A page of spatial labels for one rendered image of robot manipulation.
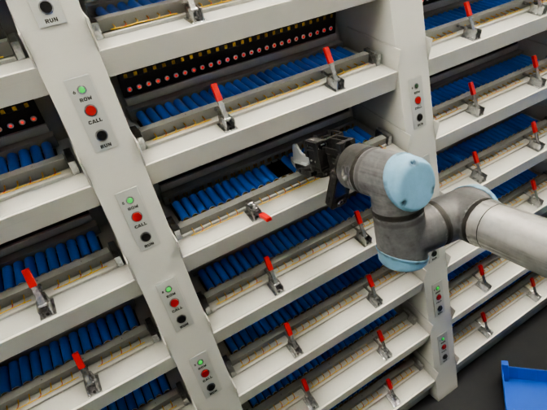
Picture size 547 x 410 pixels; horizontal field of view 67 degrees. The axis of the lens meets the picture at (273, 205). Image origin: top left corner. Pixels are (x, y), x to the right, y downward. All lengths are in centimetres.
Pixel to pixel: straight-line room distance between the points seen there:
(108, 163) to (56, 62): 17
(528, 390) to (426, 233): 100
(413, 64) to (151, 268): 74
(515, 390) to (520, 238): 101
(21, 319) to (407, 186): 71
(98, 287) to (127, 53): 43
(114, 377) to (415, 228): 66
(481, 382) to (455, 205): 98
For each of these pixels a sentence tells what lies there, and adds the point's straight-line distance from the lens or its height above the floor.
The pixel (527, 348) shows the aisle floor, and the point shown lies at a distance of 182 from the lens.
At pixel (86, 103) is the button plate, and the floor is 123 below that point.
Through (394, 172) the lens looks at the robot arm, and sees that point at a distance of 69.
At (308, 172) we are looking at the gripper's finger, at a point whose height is 97.
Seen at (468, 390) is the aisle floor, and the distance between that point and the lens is 167.
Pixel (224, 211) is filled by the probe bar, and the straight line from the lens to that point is 89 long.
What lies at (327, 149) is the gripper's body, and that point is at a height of 102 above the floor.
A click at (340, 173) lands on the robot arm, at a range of 79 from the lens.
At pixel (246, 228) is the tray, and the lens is 87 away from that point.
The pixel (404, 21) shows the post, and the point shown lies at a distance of 105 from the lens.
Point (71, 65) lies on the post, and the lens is 75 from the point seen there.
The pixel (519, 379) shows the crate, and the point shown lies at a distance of 171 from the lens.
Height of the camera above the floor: 128
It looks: 24 degrees down
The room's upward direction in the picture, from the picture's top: 16 degrees counter-clockwise
